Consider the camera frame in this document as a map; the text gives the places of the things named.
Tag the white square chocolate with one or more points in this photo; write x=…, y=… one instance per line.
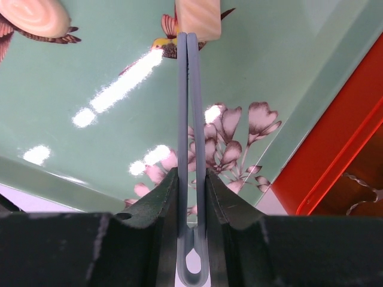
x=201, y=17

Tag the green floral tray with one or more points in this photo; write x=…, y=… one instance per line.
x=90, y=121

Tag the white swirl oval chocolate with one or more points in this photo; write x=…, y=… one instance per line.
x=45, y=18

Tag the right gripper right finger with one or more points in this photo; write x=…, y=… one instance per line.
x=249, y=248

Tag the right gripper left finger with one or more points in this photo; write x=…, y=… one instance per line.
x=136, y=247

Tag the orange chocolate box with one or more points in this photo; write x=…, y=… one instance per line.
x=341, y=132

